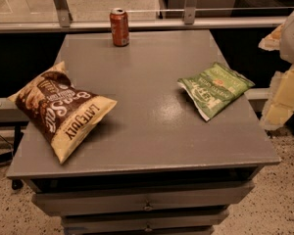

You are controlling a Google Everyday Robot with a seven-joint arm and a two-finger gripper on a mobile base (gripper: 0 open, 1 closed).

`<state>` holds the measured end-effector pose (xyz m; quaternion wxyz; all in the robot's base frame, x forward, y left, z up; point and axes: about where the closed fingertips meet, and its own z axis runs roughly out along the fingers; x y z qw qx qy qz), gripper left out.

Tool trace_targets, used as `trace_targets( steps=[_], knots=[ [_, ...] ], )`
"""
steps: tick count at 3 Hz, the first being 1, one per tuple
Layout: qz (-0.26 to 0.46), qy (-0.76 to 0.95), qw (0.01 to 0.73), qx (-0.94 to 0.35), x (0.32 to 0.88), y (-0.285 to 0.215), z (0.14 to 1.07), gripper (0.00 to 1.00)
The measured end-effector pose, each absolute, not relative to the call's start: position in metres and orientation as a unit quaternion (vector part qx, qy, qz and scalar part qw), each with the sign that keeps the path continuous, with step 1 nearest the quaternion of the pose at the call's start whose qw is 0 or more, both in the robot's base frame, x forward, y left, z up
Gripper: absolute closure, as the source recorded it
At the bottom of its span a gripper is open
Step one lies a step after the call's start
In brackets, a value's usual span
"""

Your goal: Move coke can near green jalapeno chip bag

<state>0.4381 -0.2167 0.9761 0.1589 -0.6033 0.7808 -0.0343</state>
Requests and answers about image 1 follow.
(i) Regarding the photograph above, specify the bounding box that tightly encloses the metal upper drawer knob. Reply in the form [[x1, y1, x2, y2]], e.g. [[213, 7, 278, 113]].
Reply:
[[143, 203, 154, 212]]

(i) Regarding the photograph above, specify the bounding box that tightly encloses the left metal railing post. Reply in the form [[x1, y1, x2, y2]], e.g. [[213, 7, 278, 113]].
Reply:
[[53, 0, 73, 27]]

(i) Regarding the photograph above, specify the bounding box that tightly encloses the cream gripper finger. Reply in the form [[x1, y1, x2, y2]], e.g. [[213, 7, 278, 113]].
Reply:
[[260, 65, 294, 130], [258, 24, 283, 51]]

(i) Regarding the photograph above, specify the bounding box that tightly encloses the grey cabinet behind glass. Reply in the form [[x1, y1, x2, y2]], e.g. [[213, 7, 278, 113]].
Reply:
[[159, 0, 236, 19]]

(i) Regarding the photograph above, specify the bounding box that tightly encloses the metal lower drawer knob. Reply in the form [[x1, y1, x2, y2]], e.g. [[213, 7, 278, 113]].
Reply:
[[144, 225, 153, 232]]

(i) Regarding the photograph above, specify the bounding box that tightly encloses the grey drawer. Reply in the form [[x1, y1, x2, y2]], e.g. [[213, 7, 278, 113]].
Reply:
[[32, 180, 254, 216], [62, 209, 228, 234]]

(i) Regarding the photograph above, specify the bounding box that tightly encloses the orange soda can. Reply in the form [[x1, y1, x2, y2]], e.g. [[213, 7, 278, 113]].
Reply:
[[110, 8, 129, 47]]

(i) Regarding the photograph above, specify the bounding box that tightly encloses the horizontal metal window rail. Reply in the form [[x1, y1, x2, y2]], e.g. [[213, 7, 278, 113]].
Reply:
[[0, 17, 286, 33]]

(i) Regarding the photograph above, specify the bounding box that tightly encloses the brown Late July chip bag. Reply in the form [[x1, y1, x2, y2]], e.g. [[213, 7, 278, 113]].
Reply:
[[9, 62, 117, 164]]

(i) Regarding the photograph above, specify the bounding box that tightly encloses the metal railing post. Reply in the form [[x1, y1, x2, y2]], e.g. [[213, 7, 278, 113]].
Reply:
[[183, 0, 197, 24], [53, 0, 73, 27]]

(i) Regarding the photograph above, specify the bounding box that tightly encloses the metal drawer knob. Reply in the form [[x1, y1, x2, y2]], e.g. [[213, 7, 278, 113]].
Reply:
[[144, 225, 153, 232], [143, 203, 154, 212]]

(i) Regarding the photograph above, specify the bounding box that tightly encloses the grey upper drawer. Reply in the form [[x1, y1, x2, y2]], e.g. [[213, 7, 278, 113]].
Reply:
[[32, 180, 254, 216]]

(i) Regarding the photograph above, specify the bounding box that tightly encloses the grey lower drawer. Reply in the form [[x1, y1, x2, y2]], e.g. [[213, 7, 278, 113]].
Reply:
[[62, 209, 228, 234]]

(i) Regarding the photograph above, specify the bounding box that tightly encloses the right metal railing post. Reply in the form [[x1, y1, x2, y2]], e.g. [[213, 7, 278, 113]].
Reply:
[[183, 0, 197, 24]]

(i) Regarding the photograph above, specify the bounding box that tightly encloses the green jalapeno chip bag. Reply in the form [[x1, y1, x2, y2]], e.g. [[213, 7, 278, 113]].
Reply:
[[177, 63, 255, 121]]

